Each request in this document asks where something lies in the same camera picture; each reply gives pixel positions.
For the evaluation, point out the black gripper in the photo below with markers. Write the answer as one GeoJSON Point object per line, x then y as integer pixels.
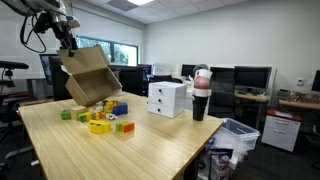
{"type": "Point", "coordinates": [63, 31]}

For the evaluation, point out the brown cardboard box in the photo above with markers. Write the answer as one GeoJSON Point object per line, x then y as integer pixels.
{"type": "Point", "coordinates": [93, 81]}

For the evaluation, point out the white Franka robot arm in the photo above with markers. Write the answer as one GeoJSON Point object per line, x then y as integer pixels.
{"type": "Point", "coordinates": [33, 5]}

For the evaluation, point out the black Dell monitor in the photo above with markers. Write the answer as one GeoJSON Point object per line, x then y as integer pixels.
{"type": "Point", "coordinates": [58, 83]}

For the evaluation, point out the office window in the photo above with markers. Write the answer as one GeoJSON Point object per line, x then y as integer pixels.
{"type": "Point", "coordinates": [121, 53]}

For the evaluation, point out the plain wooden block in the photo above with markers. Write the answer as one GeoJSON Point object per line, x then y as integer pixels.
{"type": "Point", "coordinates": [77, 111]}

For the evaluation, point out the white toy block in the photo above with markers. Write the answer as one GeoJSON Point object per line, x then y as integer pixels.
{"type": "Point", "coordinates": [99, 108]}

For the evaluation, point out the tall yellow toy block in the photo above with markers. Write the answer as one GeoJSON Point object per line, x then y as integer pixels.
{"type": "Point", "coordinates": [109, 105]}

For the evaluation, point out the green and yellow block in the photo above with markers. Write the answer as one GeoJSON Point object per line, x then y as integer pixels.
{"type": "Point", "coordinates": [84, 117]}

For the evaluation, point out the black monitor back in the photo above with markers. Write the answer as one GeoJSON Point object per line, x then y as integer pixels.
{"type": "Point", "coordinates": [131, 80]}

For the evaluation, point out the green flat toy piece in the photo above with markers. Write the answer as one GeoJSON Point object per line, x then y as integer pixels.
{"type": "Point", "coordinates": [108, 111]}

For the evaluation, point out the small orange toy piece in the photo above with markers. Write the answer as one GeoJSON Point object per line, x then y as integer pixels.
{"type": "Point", "coordinates": [102, 115]}

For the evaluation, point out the blue toy block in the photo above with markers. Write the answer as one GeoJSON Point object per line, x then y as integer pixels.
{"type": "Point", "coordinates": [120, 109]}

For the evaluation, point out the ceiling light panel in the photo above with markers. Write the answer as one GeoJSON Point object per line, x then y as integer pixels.
{"type": "Point", "coordinates": [140, 1]}

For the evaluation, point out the small green toy block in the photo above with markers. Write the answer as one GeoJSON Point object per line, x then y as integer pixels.
{"type": "Point", "coordinates": [118, 126]}

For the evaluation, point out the orange toy block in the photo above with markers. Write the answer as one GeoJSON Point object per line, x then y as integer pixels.
{"type": "Point", "coordinates": [128, 127]}

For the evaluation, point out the white three-drawer organizer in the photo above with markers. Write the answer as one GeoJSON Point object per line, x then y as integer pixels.
{"type": "Point", "coordinates": [166, 99]}

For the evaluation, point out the small black desk monitor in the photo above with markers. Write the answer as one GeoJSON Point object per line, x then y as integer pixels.
{"type": "Point", "coordinates": [187, 70]}

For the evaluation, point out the white and red cup stack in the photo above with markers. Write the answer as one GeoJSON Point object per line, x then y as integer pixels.
{"type": "Point", "coordinates": [202, 83]}

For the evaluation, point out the black plastic cup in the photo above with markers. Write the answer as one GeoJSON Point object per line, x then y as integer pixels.
{"type": "Point", "coordinates": [199, 108]}

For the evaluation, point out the plastic bin with bag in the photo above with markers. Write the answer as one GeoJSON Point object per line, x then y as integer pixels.
{"type": "Point", "coordinates": [226, 143]}

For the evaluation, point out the wide black monitor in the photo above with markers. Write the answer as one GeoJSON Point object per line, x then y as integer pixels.
{"type": "Point", "coordinates": [252, 77]}

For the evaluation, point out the wooden side desk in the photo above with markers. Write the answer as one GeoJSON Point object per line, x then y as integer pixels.
{"type": "Point", "coordinates": [251, 97]}

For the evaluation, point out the purple snack bag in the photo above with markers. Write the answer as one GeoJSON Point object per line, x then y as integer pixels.
{"type": "Point", "coordinates": [220, 165]}

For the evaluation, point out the clear plastic bin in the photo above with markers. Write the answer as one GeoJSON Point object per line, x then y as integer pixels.
{"type": "Point", "coordinates": [240, 131]}

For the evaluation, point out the white red-topped filing cabinet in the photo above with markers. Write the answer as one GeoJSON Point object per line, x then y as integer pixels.
{"type": "Point", "coordinates": [280, 129]}

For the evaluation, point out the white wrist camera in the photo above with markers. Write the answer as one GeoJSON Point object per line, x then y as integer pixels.
{"type": "Point", "coordinates": [71, 22]}

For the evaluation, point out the white wall thermostat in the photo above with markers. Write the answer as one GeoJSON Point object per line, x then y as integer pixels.
{"type": "Point", "coordinates": [300, 82]}

